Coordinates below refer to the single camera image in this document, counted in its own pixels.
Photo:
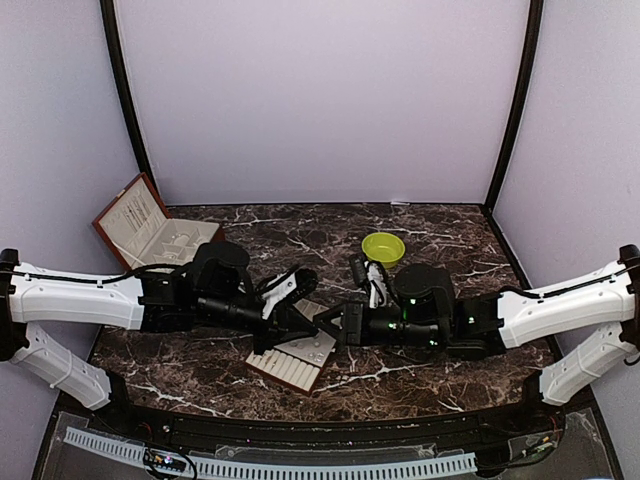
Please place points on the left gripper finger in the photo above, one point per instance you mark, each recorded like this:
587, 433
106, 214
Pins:
302, 319
272, 338

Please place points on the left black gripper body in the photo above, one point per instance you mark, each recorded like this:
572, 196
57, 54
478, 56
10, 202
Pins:
219, 312

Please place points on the black front rail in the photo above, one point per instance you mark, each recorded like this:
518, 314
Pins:
488, 429

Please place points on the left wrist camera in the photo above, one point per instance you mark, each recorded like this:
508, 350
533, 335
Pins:
291, 286

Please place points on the green plastic bowl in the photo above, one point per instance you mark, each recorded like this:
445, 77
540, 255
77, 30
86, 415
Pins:
383, 247

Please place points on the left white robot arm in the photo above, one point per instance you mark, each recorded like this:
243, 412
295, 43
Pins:
30, 296

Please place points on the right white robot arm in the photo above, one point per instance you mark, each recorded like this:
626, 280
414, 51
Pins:
607, 299

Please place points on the brown wooden jewelry box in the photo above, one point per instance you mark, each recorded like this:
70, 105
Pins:
138, 229

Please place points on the beige jewelry tray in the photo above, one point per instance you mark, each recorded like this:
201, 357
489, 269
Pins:
296, 364

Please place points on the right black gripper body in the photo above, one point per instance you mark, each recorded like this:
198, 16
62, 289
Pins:
362, 334

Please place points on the white slotted cable duct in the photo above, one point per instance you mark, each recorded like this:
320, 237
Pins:
252, 463

